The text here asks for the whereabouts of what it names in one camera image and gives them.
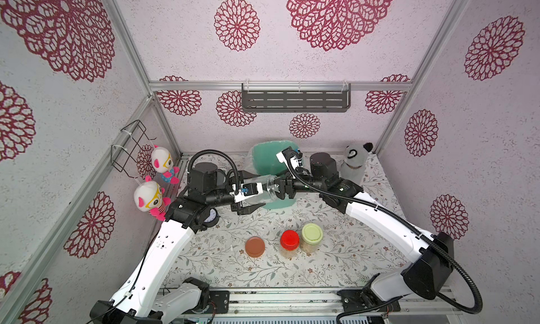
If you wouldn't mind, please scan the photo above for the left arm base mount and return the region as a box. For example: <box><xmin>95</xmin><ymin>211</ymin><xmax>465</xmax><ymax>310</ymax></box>
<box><xmin>181</xmin><ymin>278</ymin><xmax>231</xmax><ymax>315</ymax></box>

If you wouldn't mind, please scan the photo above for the pink white plush doll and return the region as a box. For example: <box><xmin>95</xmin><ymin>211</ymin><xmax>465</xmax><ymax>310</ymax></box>
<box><xmin>150</xmin><ymin>145</ymin><xmax>180</xmax><ymax>185</ymax></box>
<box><xmin>134</xmin><ymin>176</ymin><xmax>172</xmax><ymax>221</ymax></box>

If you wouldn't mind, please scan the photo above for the glass jar of peanuts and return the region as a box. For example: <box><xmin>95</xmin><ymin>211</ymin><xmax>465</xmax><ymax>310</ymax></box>
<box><xmin>240</xmin><ymin>175</ymin><xmax>280</xmax><ymax>207</ymax></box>

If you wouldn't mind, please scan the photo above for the green lidded peanut jar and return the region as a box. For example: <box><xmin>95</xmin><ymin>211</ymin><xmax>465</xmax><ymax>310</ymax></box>
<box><xmin>300</xmin><ymin>223</ymin><xmax>323</xmax><ymax>254</ymax></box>

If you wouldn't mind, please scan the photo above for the small black alarm clock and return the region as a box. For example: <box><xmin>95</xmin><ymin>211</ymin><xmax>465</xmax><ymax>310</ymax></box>
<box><xmin>203</xmin><ymin>208</ymin><xmax>220</xmax><ymax>228</ymax></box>

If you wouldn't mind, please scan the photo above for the lower pink white plush doll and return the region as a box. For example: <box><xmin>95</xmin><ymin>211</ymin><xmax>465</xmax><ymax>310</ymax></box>
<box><xmin>134</xmin><ymin>176</ymin><xmax>172</xmax><ymax>221</ymax></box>

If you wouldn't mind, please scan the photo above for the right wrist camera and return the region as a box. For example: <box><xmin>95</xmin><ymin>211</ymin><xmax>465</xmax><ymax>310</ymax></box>
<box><xmin>276</xmin><ymin>147</ymin><xmax>303</xmax><ymax>175</ymax></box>

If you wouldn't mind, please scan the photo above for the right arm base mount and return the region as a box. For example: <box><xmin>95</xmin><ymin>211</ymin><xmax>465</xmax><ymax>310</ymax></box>
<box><xmin>337</xmin><ymin>273</ymin><xmax>401</xmax><ymax>316</ymax></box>

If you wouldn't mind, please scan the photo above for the aluminium rail frame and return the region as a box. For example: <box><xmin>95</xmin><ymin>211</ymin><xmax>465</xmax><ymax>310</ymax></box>
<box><xmin>107</xmin><ymin>287</ymin><xmax>463</xmax><ymax>324</ymax></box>

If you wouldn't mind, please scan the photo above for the red lidded peanut jar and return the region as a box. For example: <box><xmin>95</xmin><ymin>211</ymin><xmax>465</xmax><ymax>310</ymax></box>
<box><xmin>279</xmin><ymin>230</ymin><xmax>300</xmax><ymax>259</ymax></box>

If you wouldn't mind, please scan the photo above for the green trash bin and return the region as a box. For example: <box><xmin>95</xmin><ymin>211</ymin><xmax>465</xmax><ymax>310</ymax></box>
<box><xmin>252</xmin><ymin>140</ymin><xmax>299</xmax><ymax>210</ymax></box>

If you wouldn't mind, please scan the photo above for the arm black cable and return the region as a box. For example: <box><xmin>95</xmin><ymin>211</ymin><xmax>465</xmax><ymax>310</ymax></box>
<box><xmin>284</xmin><ymin>152</ymin><xmax>483</xmax><ymax>324</ymax></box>
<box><xmin>186</xmin><ymin>149</ymin><xmax>241</xmax><ymax>194</ymax></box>

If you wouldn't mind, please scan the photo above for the grey plush dog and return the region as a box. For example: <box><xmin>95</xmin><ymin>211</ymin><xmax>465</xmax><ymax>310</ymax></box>
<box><xmin>340</xmin><ymin>142</ymin><xmax>374</xmax><ymax>186</ymax></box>

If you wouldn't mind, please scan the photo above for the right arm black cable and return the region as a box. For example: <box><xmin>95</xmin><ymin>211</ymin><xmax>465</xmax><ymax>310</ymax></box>
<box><xmin>284</xmin><ymin>152</ymin><xmax>483</xmax><ymax>324</ymax></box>

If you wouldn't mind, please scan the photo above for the grey wall shelf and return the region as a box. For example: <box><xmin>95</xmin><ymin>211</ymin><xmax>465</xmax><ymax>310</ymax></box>
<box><xmin>240</xmin><ymin>83</ymin><xmax>351</xmax><ymax>113</ymax></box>

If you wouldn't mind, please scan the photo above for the brown jar lid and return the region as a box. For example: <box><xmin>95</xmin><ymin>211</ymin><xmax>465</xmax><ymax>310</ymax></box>
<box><xmin>245</xmin><ymin>236</ymin><xmax>266</xmax><ymax>258</ymax></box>

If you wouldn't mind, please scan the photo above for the upper pink white plush doll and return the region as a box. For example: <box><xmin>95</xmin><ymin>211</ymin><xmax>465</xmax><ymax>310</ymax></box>
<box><xmin>150</xmin><ymin>145</ymin><xmax>180</xmax><ymax>185</ymax></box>

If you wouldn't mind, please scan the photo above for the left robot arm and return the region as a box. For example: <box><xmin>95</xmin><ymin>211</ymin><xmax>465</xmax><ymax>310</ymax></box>
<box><xmin>90</xmin><ymin>162</ymin><xmax>273</xmax><ymax>323</ymax></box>

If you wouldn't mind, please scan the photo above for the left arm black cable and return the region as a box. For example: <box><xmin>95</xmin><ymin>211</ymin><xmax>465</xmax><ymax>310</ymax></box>
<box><xmin>186</xmin><ymin>149</ymin><xmax>241</xmax><ymax>194</ymax></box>

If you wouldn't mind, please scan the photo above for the black wire basket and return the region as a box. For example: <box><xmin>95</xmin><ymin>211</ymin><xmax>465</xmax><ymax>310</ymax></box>
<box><xmin>110</xmin><ymin>119</ymin><xmax>156</xmax><ymax>179</ymax></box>

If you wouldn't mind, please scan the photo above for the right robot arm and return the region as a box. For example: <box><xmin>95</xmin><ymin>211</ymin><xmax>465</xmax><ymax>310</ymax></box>
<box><xmin>276</xmin><ymin>148</ymin><xmax>457</xmax><ymax>302</ymax></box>

